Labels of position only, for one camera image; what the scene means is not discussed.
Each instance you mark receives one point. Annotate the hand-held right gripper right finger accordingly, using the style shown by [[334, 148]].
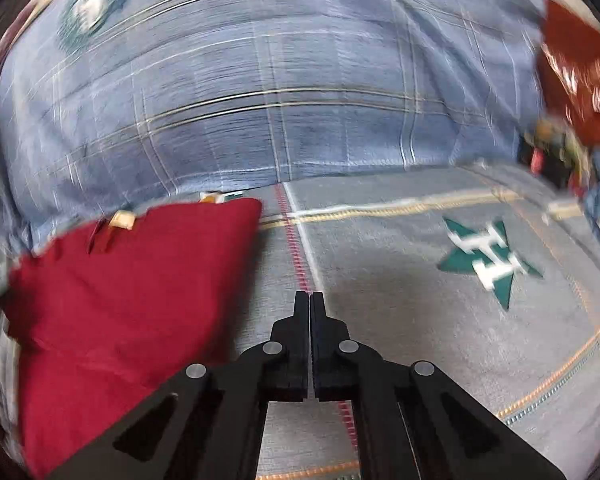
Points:
[[323, 340]]

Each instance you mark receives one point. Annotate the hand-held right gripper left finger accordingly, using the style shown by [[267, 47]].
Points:
[[300, 340]]

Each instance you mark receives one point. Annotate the red garment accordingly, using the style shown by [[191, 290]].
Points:
[[130, 310]]

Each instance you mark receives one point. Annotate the grey star print bed sheet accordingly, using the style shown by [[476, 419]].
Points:
[[430, 285]]

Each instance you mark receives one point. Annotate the blue plaid pillow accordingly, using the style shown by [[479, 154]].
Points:
[[260, 85]]

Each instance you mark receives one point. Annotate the dark bottle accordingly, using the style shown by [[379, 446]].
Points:
[[550, 157]]

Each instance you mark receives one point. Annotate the red plastic bag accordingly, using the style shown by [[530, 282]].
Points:
[[577, 75]]

